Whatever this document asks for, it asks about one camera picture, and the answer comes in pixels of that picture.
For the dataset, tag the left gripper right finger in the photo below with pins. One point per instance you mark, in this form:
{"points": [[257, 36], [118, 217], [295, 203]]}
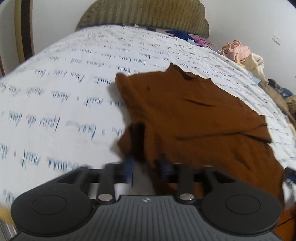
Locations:
{"points": [[166, 170]]}

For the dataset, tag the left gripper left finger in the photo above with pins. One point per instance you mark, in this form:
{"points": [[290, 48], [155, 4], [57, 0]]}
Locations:
{"points": [[129, 167]]}

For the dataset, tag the brown knit garment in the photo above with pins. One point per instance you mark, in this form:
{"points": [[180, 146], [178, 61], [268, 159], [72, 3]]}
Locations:
{"points": [[183, 118]]}

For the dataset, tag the white script-print bed sheet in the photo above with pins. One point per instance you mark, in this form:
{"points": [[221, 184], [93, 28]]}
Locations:
{"points": [[61, 108]]}

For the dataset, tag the light blue garment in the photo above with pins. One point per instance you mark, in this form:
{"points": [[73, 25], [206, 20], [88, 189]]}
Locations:
{"points": [[255, 79]]}

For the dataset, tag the purple garment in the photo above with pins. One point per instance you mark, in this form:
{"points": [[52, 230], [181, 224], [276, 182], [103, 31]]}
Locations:
{"points": [[201, 42]]}

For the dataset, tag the navy blue garment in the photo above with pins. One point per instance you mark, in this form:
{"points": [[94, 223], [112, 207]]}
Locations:
{"points": [[179, 34]]}

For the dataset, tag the pink garment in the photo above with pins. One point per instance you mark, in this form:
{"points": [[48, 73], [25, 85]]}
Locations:
{"points": [[235, 51]]}

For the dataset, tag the cream fluffy garment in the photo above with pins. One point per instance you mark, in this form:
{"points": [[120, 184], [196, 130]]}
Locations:
{"points": [[255, 64]]}

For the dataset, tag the tan fur-trimmed coat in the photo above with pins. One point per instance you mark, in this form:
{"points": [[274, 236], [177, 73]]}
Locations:
{"points": [[278, 99]]}

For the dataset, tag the olive scalloped headboard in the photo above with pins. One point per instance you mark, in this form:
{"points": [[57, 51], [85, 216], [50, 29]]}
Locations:
{"points": [[186, 15]]}

